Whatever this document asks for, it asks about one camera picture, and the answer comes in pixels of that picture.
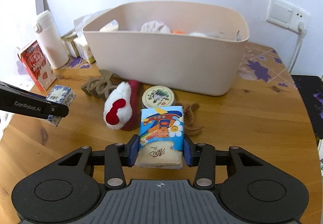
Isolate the cartoon print tissue pack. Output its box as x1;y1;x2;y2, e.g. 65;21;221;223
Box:
135;106;184;169

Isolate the Hello Kitty plush toy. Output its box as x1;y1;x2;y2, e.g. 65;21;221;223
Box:
104;80;140;131

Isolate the brown hair claw clip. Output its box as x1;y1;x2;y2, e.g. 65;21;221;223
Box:
182;103;204;137

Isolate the blue white pocket tissue pack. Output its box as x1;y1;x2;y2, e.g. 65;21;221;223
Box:
46;84;76;127

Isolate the round tin with plant print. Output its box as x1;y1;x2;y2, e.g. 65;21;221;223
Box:
142;86;175;108

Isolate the beige hair claw clip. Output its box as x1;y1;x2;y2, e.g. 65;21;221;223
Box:
81;70;117;101

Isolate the orange fleece scrunchie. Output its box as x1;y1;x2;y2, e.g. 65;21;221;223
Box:
172;31;185;35

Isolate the red milk carton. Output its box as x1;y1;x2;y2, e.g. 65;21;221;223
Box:
18;40;56;92

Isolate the white thermos bottle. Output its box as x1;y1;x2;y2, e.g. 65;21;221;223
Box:
34;10;69;69

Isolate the olive tissue box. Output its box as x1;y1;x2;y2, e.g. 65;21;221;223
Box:
61;30;79;58

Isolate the beige plastic storage basket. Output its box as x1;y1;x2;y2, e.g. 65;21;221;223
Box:
83;1;250;96

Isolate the purple flower table mat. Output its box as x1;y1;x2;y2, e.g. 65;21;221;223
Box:
238;42;296;89

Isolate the black tablet device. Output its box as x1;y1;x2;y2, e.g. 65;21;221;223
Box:
292;75;322;140

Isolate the white power cable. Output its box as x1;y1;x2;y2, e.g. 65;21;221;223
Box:
287;21;309;74

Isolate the white wall socket switch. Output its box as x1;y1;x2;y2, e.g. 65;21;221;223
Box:
266;0;311;33

